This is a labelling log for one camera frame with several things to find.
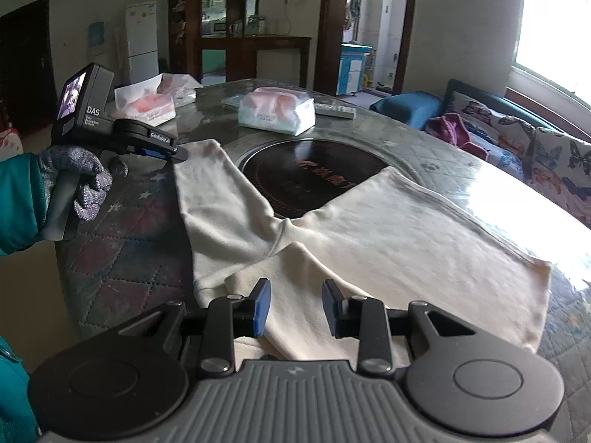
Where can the person's left hand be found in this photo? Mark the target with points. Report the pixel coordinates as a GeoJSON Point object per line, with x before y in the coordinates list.
{"type": "Point", "coordinates": [87, 166]}

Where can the maroon cloth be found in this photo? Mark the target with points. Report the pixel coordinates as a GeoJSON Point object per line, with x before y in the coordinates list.
{"type": "Point", "coordinates": [450, 131]}

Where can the white pink tissue pack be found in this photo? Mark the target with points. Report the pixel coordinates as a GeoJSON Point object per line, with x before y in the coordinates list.
{"type": "Point", "coordinates": [277, 113]}

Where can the hanging cloth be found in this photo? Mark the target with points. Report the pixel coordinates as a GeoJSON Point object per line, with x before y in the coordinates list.
{"type": "Point", "coordinates": [354, 9]}

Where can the dark wooden door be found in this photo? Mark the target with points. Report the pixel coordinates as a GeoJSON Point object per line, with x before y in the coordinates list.
{"type": "Point", "coordinates": [25, 64]}

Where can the open pink white plastic bag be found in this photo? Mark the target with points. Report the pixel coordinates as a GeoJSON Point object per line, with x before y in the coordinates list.
{"type": "Point", "coordinates": [147, 101]}

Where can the cream pants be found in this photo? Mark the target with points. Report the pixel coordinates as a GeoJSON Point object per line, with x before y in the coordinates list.
{"type": "Point", "coordinates": [369, 240]}

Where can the white remote control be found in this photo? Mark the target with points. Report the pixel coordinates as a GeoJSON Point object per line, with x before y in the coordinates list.
{"type": "Point", "coordinates": [335, 110]}

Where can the dark wooden door frame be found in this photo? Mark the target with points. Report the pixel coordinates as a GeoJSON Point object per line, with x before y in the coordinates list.
{"type": "Point", "coordinates": [330, 27]}

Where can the black round induction cooktop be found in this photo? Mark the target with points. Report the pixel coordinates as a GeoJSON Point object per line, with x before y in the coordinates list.
{"type": "Point", "coordinates": [314, 166]}

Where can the blue wall sheet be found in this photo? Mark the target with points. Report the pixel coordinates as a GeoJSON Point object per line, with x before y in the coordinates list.
{"type": "Point", "coordinates": [96, 35]}

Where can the blue bathroom cabinet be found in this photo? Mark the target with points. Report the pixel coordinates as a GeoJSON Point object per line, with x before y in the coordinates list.
{"type": "Point", "coordinates": [354, 68]}

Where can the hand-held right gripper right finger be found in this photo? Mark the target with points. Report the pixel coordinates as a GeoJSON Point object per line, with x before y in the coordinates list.
{"type": "Point", "coordinates": [332, 309]}

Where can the person's teal jacket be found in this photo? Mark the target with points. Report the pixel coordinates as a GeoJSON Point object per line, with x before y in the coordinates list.
{"type": "Point", "coordinates": [14, 392]}

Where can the butterfly print cushion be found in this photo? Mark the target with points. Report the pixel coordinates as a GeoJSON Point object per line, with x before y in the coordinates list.
{"type": "Point", "coordinates": [563, 170]}
{"type": "Point", "coordinates": [494, 122]}

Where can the blue sofa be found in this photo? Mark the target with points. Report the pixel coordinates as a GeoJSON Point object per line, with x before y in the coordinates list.
{"type": "Point", "coordinates": [406, 108]}

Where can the white refrigerator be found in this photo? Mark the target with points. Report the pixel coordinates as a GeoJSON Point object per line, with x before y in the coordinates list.
{"type": "Point", "coordinates": [142, 41]}

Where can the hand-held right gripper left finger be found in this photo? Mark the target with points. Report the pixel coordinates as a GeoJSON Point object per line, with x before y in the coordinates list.
{"type": "Point", "coordinates": [261, 307]}

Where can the window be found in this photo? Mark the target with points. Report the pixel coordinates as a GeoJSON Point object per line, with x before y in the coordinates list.
{"type": "Point", "coordinates": [554, 23]}

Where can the dark wooden shelf cabinet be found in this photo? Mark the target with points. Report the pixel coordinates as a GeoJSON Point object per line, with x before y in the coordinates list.
{"type": "Point", "coordinates": [268, 55]}

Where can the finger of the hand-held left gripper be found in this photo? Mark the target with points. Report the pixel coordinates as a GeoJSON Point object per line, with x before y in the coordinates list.
{"type": "Point", "coordinates": [173, 154]}

